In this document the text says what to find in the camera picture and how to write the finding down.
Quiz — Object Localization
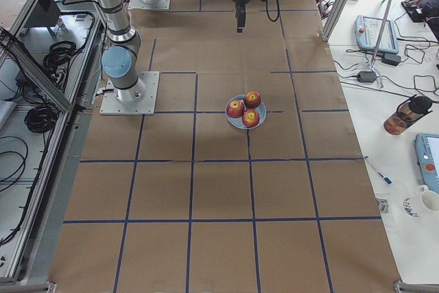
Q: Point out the red apple plate far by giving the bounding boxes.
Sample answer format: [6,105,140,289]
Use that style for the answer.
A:
[244,91,261,108]

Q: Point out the red apple plate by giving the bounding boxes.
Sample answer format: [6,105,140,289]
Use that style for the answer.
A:
[244,91,261,108]
[241,108,260,128]
[226,99,245,119]

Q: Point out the red apple plate left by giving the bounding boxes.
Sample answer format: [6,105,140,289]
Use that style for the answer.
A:
[226,99,245,119]

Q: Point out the red apple plate near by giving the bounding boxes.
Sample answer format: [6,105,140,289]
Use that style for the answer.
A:
[241,108,260,128]

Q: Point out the light blue plate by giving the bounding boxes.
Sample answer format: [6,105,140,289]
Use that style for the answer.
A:
[225,95,267,130]

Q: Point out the teach pendant blue grey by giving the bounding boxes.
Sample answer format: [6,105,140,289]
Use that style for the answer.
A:
[355,15,399,54]

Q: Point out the black power adapter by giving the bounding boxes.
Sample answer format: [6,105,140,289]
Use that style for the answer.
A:
[357,71,377,83]

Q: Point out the metal rod green tip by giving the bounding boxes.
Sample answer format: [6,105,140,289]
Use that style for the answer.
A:
[368,0,392,89]

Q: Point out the glass teapot black lid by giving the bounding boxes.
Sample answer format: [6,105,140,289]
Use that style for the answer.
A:
[383,95,433,135]

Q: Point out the blue white pen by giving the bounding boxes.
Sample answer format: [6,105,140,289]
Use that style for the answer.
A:
[364,156,392,185]

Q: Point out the white mug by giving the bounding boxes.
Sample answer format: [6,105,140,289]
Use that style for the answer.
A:
[402,185,438,218]

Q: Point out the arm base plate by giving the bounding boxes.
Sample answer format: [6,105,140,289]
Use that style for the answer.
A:
[99,71,160,115]
[128,0,171,11]

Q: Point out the coiled black cables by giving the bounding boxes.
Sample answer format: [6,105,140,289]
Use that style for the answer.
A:
[24,102,59,135]

